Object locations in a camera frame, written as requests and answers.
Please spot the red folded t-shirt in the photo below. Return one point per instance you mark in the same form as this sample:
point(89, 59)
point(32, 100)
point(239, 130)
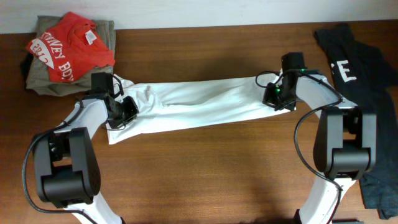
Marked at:
point(71, 49)

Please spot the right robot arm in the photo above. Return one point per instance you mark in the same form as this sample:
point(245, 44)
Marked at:
point(345, 142)

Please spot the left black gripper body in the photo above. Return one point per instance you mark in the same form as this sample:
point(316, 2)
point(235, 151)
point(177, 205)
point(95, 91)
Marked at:
point(124, 111)

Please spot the dark navy garment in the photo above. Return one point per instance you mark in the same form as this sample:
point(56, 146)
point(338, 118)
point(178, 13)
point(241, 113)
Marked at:
point(362, 75)

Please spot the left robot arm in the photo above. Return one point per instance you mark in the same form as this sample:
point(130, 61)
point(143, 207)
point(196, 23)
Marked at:
point(66, 170)

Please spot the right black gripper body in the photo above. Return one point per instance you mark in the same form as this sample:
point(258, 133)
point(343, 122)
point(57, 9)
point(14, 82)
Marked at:
point(277, 98)

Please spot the white t-shirt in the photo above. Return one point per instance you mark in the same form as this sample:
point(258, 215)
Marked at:
point(184, 105)

